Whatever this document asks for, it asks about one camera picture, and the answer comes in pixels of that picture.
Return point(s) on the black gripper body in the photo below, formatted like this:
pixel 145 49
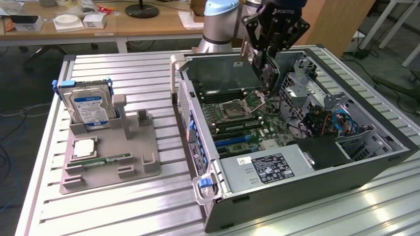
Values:
pixel 282 14

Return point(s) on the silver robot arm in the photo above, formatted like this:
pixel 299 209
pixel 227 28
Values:
pixel 217 24

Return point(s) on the wooden cabinet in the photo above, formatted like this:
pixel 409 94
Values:
pixel 335 24

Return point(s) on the cardboard box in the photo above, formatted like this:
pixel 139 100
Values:
pixel 197 7

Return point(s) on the stack of papers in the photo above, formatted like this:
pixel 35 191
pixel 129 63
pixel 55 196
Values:
pixel 190 22

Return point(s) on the black power adapter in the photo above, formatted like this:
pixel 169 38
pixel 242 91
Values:
pixel 361 54

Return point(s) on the silver metal drive cage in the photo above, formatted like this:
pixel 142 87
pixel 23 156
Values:
pixel 297 94

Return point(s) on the metal socket cover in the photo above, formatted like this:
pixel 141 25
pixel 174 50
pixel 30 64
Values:
pixel 254 102

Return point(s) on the wooden desk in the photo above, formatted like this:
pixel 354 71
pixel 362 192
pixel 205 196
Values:
pixel 147 25

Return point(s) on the CPU socket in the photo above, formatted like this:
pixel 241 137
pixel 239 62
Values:
pixel 233 110

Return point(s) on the black lamp base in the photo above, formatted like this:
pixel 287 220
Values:
pixel 142 11

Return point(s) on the red packet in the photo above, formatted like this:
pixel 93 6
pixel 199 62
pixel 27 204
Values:
pixel 107 11

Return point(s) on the blue expansion slot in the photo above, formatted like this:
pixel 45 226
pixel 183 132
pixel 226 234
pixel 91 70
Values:
pixel 230 140

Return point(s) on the grey disk bay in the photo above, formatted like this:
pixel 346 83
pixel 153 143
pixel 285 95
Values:
pixel 358 141

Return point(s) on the small white box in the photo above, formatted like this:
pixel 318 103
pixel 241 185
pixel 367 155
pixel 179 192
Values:
pixel 95 22

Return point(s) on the white round plastic part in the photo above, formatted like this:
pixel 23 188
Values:
pixel 67 23

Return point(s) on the hard disk with blue carrier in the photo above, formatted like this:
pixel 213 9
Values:
pixel 89 108

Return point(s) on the grey power supply unit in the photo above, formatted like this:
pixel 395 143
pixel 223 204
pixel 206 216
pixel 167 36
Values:
pixel 238 180

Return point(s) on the grey cup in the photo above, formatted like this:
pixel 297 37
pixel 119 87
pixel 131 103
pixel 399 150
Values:
pixel 49 3

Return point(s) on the blue case latch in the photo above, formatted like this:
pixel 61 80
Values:
pixel 205 183

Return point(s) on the black open PC case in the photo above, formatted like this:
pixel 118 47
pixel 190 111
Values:
pixel 295 196

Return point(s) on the white and black box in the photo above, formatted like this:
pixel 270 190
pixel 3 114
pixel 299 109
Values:
pixel 30 25

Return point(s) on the green RAM stick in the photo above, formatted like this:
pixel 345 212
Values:
pixel 102 160

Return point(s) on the silver CPU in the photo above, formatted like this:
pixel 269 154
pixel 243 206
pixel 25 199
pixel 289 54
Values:
pixel 85 148

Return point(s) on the grey printed parts rack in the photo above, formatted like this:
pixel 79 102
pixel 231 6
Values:
pixel 109 177

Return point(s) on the black chassis switch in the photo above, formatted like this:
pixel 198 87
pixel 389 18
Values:
pixel 193 94

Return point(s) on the white table frame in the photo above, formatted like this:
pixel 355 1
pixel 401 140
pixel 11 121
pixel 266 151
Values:
pixel 410 57

